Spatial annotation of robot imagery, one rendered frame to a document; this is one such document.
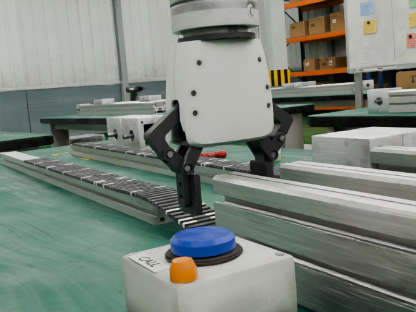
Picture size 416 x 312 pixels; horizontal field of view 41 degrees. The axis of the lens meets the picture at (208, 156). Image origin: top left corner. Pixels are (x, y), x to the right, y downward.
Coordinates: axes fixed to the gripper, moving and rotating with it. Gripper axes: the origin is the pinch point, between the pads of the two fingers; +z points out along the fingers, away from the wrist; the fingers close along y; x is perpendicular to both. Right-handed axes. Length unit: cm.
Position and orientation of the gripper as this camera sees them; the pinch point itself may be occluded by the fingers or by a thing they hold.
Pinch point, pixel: (228, 194)
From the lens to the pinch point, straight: 56.3
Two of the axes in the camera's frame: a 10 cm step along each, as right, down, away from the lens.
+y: -8.6, 1.3, -4.9
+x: 5.0, 0.7, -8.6
